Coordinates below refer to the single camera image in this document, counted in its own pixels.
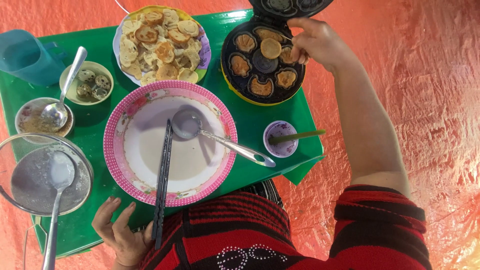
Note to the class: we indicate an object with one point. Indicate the small floral bowl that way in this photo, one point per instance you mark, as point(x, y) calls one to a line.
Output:
point(22, 112)

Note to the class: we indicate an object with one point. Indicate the person's right hand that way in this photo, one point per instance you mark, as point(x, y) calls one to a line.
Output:
point(326, 48)

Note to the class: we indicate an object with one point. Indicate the thin skewer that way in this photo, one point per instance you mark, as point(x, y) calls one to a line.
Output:
point(287, 36)

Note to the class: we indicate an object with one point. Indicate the batter-coated metal spoon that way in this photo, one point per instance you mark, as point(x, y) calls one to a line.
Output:
point(60, 172)

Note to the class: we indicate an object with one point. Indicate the black white patterned garment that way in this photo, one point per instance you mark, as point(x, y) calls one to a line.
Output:
point(268, 191)

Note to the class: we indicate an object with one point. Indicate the pale pancake batter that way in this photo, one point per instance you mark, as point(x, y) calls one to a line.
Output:
point(195, 161)

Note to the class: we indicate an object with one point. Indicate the batch of browned moulded cakes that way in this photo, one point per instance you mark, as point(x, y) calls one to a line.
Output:
point(240, 65)

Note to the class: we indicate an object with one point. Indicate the black yellow pancake maker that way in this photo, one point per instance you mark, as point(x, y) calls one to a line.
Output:
point(264, 63)

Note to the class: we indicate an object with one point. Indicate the person's left hand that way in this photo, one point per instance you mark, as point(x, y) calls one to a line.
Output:
point(120, 236)

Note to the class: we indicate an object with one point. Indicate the teal plastic jug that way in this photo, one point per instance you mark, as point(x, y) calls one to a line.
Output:
point(26, 56)

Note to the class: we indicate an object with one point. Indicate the metal mesh sieve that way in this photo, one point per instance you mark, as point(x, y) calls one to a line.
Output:
point(30, 183)

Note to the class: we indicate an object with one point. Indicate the red black striped sweater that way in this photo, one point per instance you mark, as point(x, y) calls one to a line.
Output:
point(243, 232)

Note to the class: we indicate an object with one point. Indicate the green plastic tray table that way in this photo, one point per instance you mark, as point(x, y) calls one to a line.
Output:
point(93, 123)

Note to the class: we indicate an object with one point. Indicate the colourful plastic plate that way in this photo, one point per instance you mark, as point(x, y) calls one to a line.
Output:
point(204, 56)

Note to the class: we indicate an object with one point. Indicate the metal ladle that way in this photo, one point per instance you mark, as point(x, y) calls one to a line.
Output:
point(232, 145)

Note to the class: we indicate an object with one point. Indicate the green stick brush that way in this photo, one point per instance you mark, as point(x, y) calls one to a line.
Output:
point(303, 135)

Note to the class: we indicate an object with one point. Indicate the small purple cup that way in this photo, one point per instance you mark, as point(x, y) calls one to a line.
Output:
point(281, 150)

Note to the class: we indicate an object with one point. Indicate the small metal spoon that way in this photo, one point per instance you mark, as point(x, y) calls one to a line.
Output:
point(73, 73)

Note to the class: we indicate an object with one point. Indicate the person's right fingers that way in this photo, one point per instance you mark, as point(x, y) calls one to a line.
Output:
point(300, 54)

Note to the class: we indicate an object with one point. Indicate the cream bowl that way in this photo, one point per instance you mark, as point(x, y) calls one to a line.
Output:
point(66, 95)

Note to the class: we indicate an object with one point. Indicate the black chopstick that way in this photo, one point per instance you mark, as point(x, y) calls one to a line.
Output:
point(160, 232)
point(162, 187)

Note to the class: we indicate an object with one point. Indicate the pile of small shaped pancakes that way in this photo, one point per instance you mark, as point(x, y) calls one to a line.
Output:
point(161, 48)

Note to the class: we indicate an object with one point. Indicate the large pink floral bowl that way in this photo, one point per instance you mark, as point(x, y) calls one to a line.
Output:
point(116, 150)

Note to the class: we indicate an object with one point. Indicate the round browned pancake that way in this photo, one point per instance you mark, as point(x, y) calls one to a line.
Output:
point(270, 48)

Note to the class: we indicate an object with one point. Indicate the brown powder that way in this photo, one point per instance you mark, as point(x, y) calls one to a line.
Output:
point(33, 125)

